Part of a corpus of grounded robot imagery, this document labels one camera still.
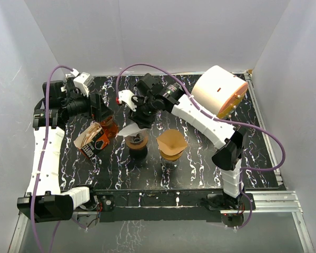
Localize clear ribbed glass dripper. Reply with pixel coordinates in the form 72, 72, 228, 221
125, 132, 148, 145

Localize orange coffee filter box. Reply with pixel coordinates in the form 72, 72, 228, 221
74, 122, 110, 159

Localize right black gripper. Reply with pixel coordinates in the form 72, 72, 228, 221
127, 97, 159, 129

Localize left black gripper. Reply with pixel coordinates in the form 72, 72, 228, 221
62, 86, 113, 122

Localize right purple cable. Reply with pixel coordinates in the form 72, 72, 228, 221
115, 63, 287, 229

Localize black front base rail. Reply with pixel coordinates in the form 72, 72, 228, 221
92, 189, 255, 222

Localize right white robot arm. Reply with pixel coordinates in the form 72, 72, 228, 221
119, 73, 246, 209

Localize white orange coffee grinder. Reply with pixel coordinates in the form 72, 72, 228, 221
191, 65, 248, 119

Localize brown paper coffee filter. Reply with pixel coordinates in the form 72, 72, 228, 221
156, 129, 187, 156

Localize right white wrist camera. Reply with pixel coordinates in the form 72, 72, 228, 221
116, 90, 137, 111

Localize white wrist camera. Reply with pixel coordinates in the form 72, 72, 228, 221
73, 72, 93, 97
116, 90, 137, 111

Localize clear glass server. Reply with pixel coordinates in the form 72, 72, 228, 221
161, 159, 180, 171

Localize red black dripper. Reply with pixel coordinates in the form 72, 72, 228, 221
129, 147, 147, 159

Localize orange glass carafe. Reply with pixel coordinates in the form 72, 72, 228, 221
100, 115, 118, 140

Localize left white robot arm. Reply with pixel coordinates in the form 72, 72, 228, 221
17, 81, 113, 223

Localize white paper coffee filter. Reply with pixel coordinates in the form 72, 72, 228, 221
117, 123, 142, 137

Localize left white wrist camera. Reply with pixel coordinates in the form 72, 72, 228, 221
73, 72, 93, 97

